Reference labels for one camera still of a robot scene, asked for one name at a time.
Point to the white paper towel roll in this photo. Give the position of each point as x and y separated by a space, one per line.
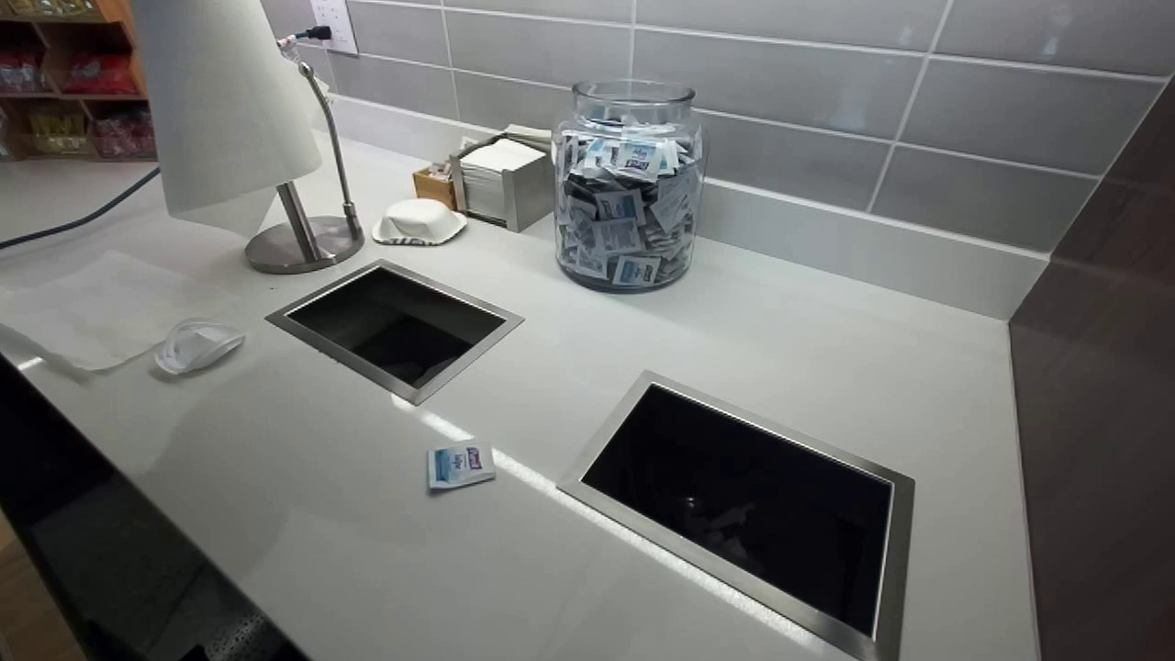
222 111

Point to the steel paper towel stand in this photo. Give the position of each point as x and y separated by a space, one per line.
299 252

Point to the glass jar with sachets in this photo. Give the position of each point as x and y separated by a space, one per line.
625 195

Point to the steel napkin dispenser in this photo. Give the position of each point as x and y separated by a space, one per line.
506 181

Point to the small blue sachet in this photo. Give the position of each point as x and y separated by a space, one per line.
461 467

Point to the square steel counter opening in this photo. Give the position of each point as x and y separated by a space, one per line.
392 325
745 498

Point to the white ribbed paper dish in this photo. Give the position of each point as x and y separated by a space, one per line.
421 222

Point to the wooden sachet tray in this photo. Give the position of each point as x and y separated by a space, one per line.
431 186

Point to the flat white paper sheet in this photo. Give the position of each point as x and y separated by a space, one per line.
92 307

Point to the brown wooden cabinet panel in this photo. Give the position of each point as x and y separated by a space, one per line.
1103 405

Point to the white wall outlet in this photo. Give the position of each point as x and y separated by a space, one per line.
332 22

